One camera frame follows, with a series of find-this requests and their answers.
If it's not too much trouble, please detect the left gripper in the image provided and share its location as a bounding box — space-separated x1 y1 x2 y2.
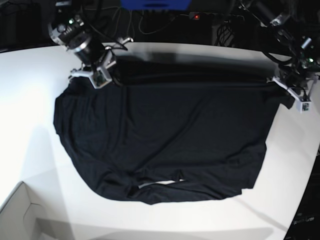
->
266 73 320 102

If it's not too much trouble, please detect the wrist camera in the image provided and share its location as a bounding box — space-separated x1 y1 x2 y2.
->
296 100 312 113
92 71 112 89

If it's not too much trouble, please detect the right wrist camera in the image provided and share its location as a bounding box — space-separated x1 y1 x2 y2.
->
92 71 112 89

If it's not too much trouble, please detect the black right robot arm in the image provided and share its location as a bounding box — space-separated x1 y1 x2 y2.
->
48 0 134 89

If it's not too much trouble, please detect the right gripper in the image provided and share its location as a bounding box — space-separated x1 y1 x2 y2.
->
70 37 134 80

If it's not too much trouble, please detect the blue plastic bin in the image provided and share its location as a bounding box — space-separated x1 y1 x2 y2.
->
120 0 192 11

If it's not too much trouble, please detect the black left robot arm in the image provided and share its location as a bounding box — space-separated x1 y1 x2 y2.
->
239 0 320 103

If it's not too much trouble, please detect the black power strip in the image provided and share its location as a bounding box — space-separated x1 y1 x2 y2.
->
187 11 245 22

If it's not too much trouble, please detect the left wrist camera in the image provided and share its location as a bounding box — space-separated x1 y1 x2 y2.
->
296 100 312 113

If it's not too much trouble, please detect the white cardboard box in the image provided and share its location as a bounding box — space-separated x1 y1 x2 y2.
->
0 182 50 240

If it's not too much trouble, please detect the black t-shirt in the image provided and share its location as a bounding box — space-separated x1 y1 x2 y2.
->
53 60 294 205

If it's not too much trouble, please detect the grey looped cable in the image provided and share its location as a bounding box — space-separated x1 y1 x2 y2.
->
109 6 176 40

